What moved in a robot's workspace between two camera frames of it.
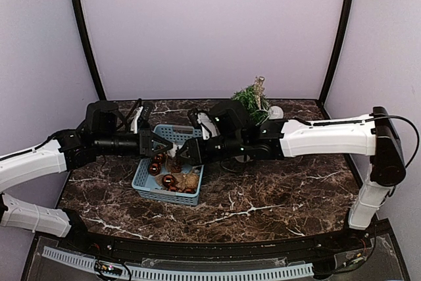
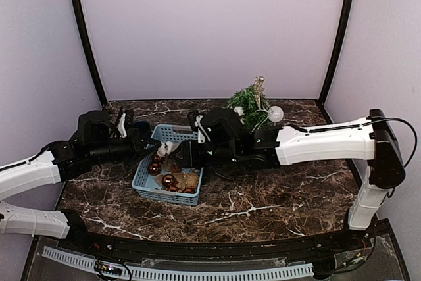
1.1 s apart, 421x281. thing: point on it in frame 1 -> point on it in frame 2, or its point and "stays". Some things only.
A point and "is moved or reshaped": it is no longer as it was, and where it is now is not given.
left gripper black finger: x=160 y=138 -> x=154 y=144
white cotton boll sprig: x=173 y=151 is moved or reshaped
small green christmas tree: x=248 y=97 stays
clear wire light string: x=261 y=122 stays
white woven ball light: x=276 y=112 stays
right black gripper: x=197 y=155 stays
